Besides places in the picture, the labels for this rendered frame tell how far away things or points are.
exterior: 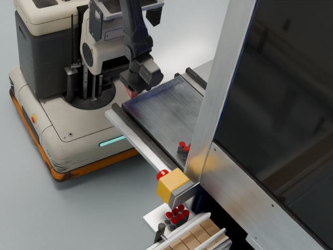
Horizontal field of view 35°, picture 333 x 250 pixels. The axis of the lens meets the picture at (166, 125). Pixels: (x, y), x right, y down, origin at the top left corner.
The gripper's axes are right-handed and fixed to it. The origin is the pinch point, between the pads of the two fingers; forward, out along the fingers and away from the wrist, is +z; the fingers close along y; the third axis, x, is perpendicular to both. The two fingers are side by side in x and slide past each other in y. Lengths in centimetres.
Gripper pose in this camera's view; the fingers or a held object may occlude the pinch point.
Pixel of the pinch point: (133, 97)
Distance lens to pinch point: 185.9
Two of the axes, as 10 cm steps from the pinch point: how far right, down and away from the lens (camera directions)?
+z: -1.4, 6.5, 7.5
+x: 7.7, -4.1, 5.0
